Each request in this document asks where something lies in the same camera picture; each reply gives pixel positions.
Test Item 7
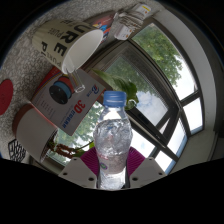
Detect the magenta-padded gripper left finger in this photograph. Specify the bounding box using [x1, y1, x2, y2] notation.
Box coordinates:
[58, 146, 100, 190]

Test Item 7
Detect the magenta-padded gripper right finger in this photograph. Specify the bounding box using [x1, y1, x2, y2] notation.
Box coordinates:
[125, 146, 167, 189]

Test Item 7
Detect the clear plastic water bottle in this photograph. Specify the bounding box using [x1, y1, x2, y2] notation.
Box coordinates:
[92, 90, 134, 191]

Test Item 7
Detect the potted plant in white pot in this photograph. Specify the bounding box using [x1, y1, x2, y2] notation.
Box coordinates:
[12, 68, 140, 163]

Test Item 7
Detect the red and white filament box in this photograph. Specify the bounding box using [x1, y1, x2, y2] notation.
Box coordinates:
[30, 65, 106, 137]

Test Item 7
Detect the clear glass stirring rod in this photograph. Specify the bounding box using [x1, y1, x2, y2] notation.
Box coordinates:
[68, 68, 86, 94]

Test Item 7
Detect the white printed paper cup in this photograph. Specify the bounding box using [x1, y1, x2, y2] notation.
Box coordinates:
[31, 18, 104, 75]

